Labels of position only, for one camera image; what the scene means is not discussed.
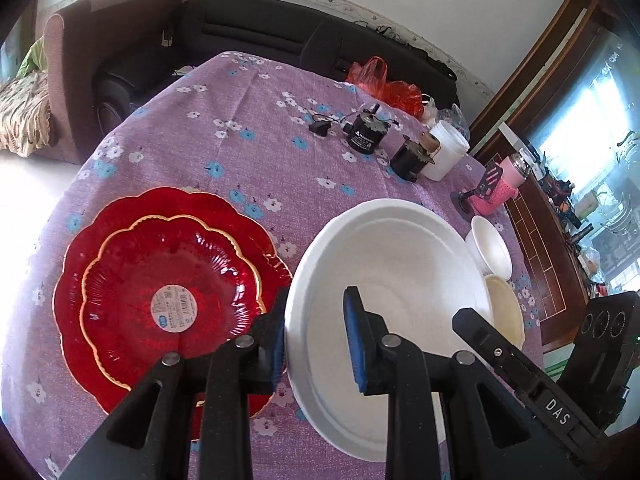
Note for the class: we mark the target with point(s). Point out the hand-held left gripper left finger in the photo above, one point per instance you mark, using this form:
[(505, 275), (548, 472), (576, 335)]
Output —
[(277, 340)]

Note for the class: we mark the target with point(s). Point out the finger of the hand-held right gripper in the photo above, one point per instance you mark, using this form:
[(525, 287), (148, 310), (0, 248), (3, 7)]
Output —
[(500, 352)]

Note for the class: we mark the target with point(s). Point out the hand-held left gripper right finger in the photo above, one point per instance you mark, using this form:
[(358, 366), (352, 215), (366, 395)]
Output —
[(355, 340)]

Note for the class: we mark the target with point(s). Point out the cream foam plate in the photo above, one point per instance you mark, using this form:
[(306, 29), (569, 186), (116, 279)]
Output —
[(507, 305)]

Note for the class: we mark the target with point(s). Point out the large white foam plate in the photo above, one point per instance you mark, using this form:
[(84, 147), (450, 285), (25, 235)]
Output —
[(400, 260)]

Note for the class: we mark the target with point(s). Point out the small white foam bowl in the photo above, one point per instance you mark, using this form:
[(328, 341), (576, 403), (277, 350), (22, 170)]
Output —
[(487, 245)]

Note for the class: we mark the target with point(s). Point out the small red scalloped plate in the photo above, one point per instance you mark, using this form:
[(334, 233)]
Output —
[(150, 270)]

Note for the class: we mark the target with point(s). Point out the wooden cabinet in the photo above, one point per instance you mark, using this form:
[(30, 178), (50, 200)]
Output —
[(540, 240)]

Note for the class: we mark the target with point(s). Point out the pink bottle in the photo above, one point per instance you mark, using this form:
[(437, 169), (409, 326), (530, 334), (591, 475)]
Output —
[(500, 185)]

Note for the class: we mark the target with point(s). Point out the black phone stand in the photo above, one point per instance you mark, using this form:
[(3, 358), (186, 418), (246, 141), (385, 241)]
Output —
[(487, 180)]

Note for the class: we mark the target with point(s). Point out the black pump motor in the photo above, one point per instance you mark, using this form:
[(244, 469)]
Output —
[(407, 160), (364, 135)]

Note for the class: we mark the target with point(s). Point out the white plastic cup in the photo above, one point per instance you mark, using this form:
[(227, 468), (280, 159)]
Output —
[(445, 155)]

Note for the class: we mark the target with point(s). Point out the large red scalloped plate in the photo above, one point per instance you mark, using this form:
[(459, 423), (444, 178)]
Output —
[(75, 280)]

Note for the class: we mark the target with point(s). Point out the purple floral tablecloth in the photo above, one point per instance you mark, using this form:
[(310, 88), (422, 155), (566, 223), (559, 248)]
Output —
[(200, 140)]

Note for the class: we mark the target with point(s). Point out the black power adapter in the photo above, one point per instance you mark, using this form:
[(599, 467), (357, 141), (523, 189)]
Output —
[(320, 127)]

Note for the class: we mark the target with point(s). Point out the clear plastic bag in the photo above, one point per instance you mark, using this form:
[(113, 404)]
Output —
[(457, 117)]

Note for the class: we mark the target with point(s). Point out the red plastic bag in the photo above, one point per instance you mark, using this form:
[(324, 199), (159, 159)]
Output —
[(390, 90)]

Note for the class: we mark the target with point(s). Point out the black leather sofa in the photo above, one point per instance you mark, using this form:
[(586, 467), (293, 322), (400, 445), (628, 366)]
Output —
[(260, 25)]

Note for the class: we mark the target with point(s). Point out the patterned sofa blanket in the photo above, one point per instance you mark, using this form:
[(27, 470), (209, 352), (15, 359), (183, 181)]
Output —
[(22, 115)]

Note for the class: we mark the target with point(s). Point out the brown fabric sofa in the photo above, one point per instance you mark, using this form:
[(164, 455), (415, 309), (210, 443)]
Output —
[(75, 60)]

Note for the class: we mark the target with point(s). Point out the green pillow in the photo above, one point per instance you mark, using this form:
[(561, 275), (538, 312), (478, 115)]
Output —
[(32, 60)]

